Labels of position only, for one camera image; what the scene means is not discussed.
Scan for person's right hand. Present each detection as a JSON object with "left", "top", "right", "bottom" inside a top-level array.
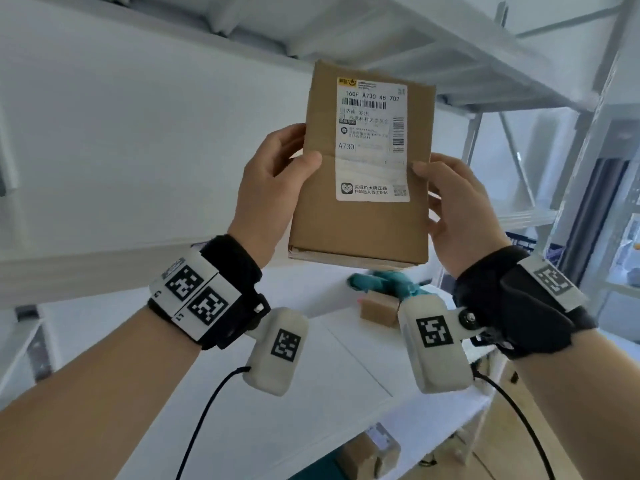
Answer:
[{"left": 412, "top": 153, "right": 502, "bottom": 278}]

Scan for person's left hand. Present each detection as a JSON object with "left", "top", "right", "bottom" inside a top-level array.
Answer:
[{"left": 227, "top": 124, "right": 323, "bottom": 269}]

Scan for cardboard parcel box white label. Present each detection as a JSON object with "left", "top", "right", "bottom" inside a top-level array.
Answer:
[{"left": 288, "top": 60, "right": 437, "bottom": 269}]

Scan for person's right forearm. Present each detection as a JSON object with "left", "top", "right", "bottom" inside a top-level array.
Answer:
[{"left": 505, "top": 329, "right": 640, "bottom": 480}]

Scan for person's left forearm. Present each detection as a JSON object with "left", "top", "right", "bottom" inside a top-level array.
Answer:
[{"left": 0, "top": 305, "right": 203, "bottom": 480}]

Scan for blue plastic basket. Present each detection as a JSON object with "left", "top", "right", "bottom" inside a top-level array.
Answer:
[{"left": 504, "top": 232, "right": 539, "bottom": 253}]

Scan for teal glove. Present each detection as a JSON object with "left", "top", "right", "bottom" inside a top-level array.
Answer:
[{"left": 348, "top": 272, "right": 432, "bottom": 301}]

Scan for small brown cardboard box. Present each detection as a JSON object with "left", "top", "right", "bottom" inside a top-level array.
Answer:
[{"left": 360, "top": 291, "right": 402, "bottom": 328}]

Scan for black wristband white marker blocks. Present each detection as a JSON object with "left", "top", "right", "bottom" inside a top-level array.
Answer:
[
  {"left": 452, "top": 246, "right": 599, "bottom": 359},
  {"left": 147, "top": 235, "right": 271, "bottom": 351}
]

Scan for white metal shelf rack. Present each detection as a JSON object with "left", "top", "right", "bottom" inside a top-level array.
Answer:
[{"left": 0, "top": 0, "right": 640, "bottom": 480}]

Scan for grey metal shelf rack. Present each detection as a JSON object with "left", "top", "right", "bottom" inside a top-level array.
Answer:
[{"left": 547, "top": 102, "right": 640, "bottom": 345}]

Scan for taped cardboard parcel box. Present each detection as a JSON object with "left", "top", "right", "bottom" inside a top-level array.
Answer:
[{"left": 335, "top": 423, "right": 402, "bottom": 480}]

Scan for teal parcel bag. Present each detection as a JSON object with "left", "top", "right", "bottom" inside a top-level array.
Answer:
[{"left": 304, "top": 456, "right": 352, "bottom": 480}]

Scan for white wrist camera with marker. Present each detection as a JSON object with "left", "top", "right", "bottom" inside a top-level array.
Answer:
[
  {"left": 398, "top": 295, "right": 475, "bottom": 395},
  {"left": 242, "top": 307, "right": 310, "bottom": 397}
]

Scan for black cable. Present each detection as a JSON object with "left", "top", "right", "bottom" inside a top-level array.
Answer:
[
  {"left": 175, "top": 366, "right": 252, "bottom": 480},
  {"left": 471, "top": 370, "right": 557, "bottom": 480}
]

